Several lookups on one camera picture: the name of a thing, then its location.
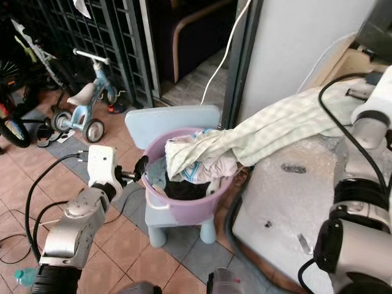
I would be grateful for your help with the white pink garment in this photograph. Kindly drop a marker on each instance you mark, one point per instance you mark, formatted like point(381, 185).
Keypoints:
point(205, 166)

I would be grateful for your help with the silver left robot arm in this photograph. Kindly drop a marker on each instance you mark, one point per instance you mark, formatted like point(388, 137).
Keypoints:
point(73, 229)

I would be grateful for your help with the purple plastic laundry basin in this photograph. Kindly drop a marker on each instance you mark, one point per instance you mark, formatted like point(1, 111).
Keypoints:
point(187, 210)

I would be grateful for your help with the robot right leg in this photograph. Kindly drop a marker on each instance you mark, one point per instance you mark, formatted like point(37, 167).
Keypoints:
point(229, 282)

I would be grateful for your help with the robot leg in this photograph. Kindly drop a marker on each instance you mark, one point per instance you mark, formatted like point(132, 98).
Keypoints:
point(139, 288)
point(229, 282)

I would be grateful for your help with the robot left leg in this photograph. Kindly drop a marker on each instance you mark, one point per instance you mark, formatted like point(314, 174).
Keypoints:
point(139, 288)

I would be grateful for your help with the black bicycle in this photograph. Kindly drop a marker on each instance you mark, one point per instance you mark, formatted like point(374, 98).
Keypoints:
point(15, 125)

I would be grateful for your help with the black metal grille gate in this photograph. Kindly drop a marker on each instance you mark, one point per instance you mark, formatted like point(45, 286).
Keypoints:
point(128, 43)

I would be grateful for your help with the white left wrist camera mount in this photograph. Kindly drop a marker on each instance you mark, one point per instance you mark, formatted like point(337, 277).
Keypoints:
point(101, 163)

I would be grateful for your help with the light blue plastic child chair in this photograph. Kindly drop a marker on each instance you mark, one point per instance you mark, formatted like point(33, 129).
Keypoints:
point(168, 119)

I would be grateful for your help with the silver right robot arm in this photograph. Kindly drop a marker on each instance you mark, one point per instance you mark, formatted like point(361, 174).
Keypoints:
point(355, 245)

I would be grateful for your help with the white hanging cloth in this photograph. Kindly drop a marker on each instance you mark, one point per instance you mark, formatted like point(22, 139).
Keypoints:
point(82, 7)

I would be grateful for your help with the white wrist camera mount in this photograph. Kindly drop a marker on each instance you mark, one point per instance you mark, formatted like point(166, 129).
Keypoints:
point(376, 101)
point(101, 163)

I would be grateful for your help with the green checkered cloth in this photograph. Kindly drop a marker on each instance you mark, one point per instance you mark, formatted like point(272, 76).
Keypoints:
point(275, 125)

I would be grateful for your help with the white top-load washing machine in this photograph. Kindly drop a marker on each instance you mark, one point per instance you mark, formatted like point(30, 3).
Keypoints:
point(288, 208)

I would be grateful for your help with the clear plastic bottle green cap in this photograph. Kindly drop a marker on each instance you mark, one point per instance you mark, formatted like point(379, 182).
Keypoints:
point(26, 277)

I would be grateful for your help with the dark armchair wooden trim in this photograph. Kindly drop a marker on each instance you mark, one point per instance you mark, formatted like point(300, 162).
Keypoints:
point(190, 37)

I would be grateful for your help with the light blue child tricycle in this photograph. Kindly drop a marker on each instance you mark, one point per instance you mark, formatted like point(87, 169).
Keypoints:
point(82, 98)

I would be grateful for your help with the dark garment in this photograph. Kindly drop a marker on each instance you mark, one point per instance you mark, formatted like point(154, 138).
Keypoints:
point(184, 190)

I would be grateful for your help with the brown cardboard box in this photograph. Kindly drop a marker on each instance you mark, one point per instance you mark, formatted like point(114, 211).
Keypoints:
point(349, 67)

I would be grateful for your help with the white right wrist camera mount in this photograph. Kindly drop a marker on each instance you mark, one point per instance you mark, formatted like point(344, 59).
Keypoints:
point(376, 101)

